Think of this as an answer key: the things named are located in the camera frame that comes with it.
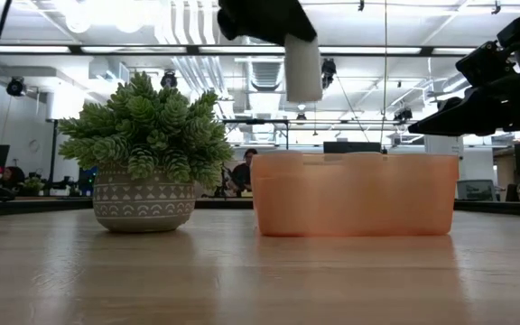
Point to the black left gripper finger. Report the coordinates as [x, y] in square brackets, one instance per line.
[303, 34]

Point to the white pill bottle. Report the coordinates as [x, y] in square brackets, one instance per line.
[303, 72]

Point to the black floor stand pole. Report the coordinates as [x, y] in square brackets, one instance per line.
[52, 153]

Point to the small green potted plant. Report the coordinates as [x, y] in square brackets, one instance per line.
[33, 184]

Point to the orange translucent plastic basket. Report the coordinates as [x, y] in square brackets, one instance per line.
[355, 203]

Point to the artificial succulent in patterned pot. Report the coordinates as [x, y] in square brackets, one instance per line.
[142, 135]

